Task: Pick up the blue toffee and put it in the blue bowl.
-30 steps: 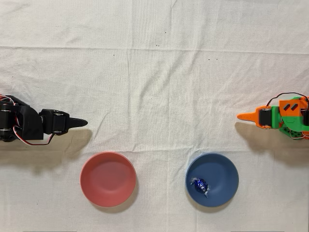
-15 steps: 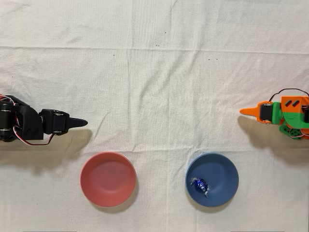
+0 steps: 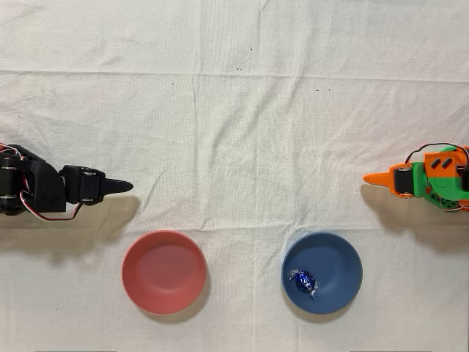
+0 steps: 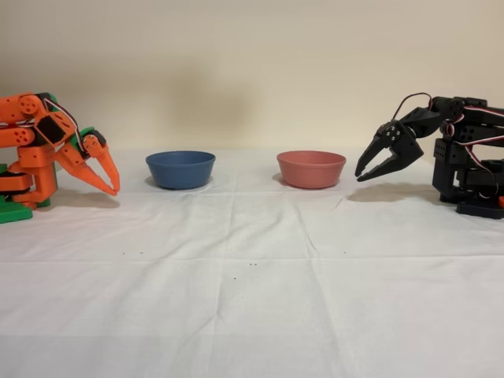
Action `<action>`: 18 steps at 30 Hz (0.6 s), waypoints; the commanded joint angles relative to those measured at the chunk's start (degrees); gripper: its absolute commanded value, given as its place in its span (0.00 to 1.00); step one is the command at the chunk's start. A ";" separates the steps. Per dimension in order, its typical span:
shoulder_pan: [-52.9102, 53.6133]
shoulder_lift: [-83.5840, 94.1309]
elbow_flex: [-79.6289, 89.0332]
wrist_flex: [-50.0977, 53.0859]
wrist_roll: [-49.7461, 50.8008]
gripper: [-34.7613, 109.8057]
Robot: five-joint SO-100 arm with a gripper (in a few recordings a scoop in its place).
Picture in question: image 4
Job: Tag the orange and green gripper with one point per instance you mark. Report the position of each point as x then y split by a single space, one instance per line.
93 146

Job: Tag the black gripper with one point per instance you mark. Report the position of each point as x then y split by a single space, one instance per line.
398 142

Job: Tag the green arm base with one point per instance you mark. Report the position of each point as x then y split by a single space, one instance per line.
15 214

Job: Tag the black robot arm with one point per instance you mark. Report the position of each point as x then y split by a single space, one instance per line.
472 161

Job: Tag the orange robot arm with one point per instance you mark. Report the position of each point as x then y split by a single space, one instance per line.
15 138

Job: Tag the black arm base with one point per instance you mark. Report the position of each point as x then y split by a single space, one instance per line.
480 208

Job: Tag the pink bowl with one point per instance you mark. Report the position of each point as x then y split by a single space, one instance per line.
311 171

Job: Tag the blue bowl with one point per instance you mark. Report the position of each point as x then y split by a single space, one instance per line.
180 171

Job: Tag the white tablecloth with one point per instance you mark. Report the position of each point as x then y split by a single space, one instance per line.
252 315

